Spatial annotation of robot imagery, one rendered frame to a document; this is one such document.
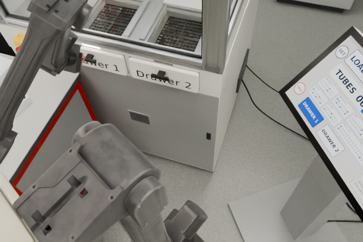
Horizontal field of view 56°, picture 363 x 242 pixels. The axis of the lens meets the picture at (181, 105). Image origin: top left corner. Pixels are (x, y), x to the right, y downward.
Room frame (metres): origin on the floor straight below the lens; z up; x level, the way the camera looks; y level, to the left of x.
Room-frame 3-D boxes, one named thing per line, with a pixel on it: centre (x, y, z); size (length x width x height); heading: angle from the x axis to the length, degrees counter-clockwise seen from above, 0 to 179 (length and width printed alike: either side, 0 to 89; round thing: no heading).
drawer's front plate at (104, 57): (1.01, 0.35, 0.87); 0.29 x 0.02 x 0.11; 68
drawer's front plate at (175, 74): (0.89, 0.06, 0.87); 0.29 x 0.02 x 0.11; 68
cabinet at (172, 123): (1.44, 0.13, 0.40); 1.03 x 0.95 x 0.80; 68
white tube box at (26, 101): (0.87, 0.71, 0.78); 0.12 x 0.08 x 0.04; 143
